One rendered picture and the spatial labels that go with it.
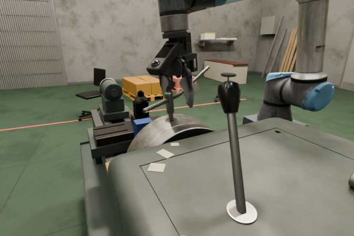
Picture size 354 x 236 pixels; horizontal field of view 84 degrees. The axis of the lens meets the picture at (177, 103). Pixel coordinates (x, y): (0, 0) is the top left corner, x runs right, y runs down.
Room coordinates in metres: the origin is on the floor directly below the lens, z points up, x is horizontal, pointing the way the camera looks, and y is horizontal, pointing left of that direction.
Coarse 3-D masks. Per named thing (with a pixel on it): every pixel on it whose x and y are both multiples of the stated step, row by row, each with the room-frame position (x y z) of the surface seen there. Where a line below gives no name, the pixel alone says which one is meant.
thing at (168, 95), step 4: (168, 92) 0.54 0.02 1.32; (168, 96) 0.53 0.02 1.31; (172, 96) 0.54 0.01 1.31; (172, 100) 0.54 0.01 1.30; (168, 104) 0.53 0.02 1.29; (172, 104) 0.54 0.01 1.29; (168, 108) 0.53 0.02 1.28; (172, 108) 0.53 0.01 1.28; (168, 112) 0.53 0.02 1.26; (172, 112) 0.53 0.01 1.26; (172, 116) 0.54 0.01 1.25; (172, 120) 0.54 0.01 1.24
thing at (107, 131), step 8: (96, 128) 1.08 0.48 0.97; (104, 128) 1.09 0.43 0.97; (112, 128) 1.08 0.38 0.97; (120, 128) 1.08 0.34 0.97; (128, 128) 1.08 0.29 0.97; (96, 136) 0.97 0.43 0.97; (104, 136) 0.97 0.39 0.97; (112, 136) 0.97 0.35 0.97; (120, 136) 0.99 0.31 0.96; (128, 136) 1.01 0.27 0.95; (96, 144) 0.93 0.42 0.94; (104, 144) 0.95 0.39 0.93
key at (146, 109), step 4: (204, 68) 0.71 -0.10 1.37; (208, 68) 0.71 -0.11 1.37; (200, 72) 0.68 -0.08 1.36; (204, 72) 0.69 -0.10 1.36; (196, 76) 0.66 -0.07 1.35; (200, 76) 0.67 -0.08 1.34; (192, 80) 0.64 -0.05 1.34; (196, 80) 0.65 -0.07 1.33; (180, 92) 0.58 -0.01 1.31; (176, 96) 0.56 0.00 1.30; (164, 100) 0.52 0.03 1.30; (168, 100) 0.53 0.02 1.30; (156, 104) 0.49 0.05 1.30; (160, 104) 0.50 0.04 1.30; (144, 108) 0.47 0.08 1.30; (148, 108) 0.47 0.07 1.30; (152, 108) 0.48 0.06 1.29; (144, 112) 0.46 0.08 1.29
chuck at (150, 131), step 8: (160, 120) 0.55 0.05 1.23; (184, 120) 0.54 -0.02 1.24; (192, 120) 0.55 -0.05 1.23; (144, 128) 0.54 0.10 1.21; (152, 128) 0.52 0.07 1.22; (160, 128) 0.51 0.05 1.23; (168, 128) 0.50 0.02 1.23; (136, 136) 0.53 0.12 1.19; (144, 136) 0.51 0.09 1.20; (152, 136) 0.49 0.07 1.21; (136, 144) 0.50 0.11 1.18; (144, 144) 0.48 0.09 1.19
